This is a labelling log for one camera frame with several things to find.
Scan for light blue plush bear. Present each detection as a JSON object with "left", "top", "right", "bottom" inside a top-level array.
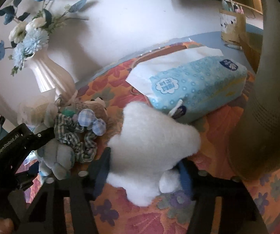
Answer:
[{"left": 35, "top": 139, "right": 75, "bottom": 180}]

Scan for green checked scrunchie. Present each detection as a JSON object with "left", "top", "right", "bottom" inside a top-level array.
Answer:
[{"left": 54, "top": 113, "right": 98, "bottom": 163}]

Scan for blue checked pompom hair tie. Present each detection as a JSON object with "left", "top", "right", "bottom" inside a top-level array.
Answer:
[{"left": 78, "top": 108, "right": 107, "bottom": 136}]

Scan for white plush toy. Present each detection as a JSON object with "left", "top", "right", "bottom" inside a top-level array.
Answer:
[{"left": 107, "top": 101, "right": 201, "bottom": 207}]

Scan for blue white wipes pack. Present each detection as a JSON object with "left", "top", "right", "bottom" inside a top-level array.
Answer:
[{"left": 17, "top": 95, "right": 58, "bottom": 131}]

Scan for green packaged item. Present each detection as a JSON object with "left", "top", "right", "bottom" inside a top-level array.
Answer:
[{"left": 61, "top": 106, "right": 77, "bottom": 118}]

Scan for person's left hand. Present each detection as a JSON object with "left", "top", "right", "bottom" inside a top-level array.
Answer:
[{"left": 0, "top": 218, "right": 14, "bottom": 234}]

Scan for white ribbed flower vase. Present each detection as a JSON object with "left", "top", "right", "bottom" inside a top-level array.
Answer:
[{"left": 24, "top": 47, "right": 78, "bottom": 105}]

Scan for blue and white artificial flowers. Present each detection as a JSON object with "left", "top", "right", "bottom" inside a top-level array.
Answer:
[{"left": 0, "top": 0, "right": 87, "bottom": 76}]

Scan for blue tissue pack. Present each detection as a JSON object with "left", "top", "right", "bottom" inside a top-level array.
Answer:
[{"left": 126, "top": 46, "right": 247, "bottom": 123}]

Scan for blue table mat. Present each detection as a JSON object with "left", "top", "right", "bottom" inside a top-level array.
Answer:
[{"left": 119, "top": 31, "right": 248, "bottom": 65}]

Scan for woven pen holder cup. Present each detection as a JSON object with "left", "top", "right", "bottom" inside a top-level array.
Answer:
[{"left": 219, "top": 0, "right": 246, "bottom": 45}]

